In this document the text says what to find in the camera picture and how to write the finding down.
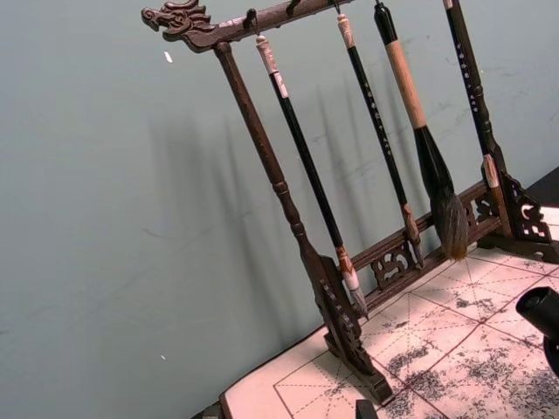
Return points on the black brush with grey tip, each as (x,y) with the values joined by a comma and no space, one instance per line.
(301,148)

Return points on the dark carved wooden brush rack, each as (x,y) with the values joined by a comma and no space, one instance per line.
(257,131)

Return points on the thin black brush, dark tip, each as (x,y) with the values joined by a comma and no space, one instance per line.
(376,114)

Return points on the white gridded calligraphy practice cloth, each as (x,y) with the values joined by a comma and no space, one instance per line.
(441,331)

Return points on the black brush with white inscriptions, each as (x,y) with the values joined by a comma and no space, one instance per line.
(471,85)

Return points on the black cylindrical object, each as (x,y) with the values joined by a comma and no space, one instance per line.
(539,310)

